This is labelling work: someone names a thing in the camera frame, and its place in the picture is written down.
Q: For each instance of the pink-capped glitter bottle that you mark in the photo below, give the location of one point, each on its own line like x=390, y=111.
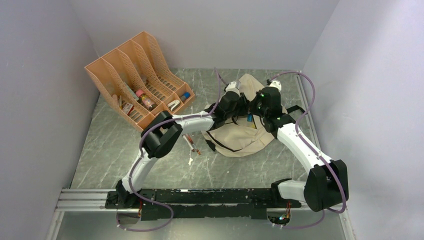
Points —
x=145, y=100

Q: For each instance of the green white card pack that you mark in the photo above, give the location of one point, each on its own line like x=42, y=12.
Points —
x=132, y=93

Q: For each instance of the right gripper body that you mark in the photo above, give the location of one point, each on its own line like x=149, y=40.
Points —
x=255, y=107

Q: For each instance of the red small box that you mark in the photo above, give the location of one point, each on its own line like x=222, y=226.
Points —
x=127, y=108

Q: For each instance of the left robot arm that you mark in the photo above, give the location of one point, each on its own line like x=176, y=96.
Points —
x=160, y=136

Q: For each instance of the blue-capped grey bottle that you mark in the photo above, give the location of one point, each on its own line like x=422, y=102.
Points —
x=184, y=96

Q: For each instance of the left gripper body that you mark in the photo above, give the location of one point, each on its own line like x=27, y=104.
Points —
x=241, y=109

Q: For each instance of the beige canvas backpack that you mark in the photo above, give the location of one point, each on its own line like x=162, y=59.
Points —
x=237, y=138

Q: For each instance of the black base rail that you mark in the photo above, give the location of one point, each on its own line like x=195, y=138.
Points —
x=202, y=203

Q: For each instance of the orange plastic file organizer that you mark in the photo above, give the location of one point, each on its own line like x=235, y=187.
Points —
x=141, y=64

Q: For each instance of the thin orange pen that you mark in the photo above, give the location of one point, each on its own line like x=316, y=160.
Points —
x=193, y=144

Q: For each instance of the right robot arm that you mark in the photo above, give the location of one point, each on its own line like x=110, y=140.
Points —
x=327, y=181

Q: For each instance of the black blue marker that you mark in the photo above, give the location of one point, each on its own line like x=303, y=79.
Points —
x=250, y=118

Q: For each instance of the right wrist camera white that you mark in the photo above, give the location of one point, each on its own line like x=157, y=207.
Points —
x=275, y=83

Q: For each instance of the white red-capped marker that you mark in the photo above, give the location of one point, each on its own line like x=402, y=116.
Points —
x=192, y=148

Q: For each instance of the white stapler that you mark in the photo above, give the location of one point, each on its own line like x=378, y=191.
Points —
x=173, y=105

